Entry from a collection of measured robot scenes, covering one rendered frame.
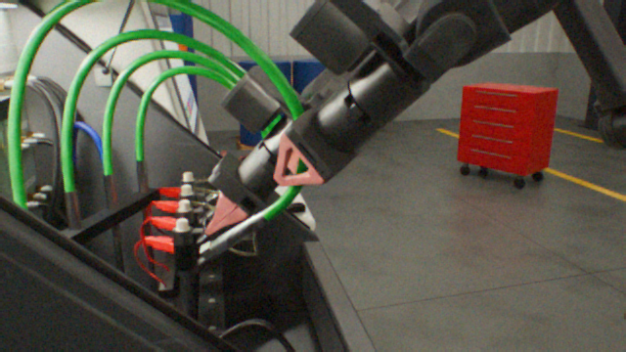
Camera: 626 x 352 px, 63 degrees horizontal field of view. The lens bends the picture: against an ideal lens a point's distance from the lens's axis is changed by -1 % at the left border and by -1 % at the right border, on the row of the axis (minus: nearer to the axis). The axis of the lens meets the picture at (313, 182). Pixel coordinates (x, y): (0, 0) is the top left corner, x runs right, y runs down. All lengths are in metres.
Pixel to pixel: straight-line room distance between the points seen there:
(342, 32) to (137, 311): 0.27
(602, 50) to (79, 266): 0.79
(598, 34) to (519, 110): 3.83
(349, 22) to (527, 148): 4.35
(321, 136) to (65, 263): 0.26
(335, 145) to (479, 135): 4.48
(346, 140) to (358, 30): 0.11
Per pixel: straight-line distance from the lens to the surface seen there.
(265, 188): 0.67
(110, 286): 0.39
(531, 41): 9.12
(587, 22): 0.92
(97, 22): 1.05
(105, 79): 1.01
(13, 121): 0.72
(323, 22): 0.44
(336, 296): 0.89
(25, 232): 0.38
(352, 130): 0.49
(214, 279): 0.89
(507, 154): 4.85
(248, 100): 0.64
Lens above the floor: 1.39
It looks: 17 degrees down
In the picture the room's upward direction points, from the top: straight up
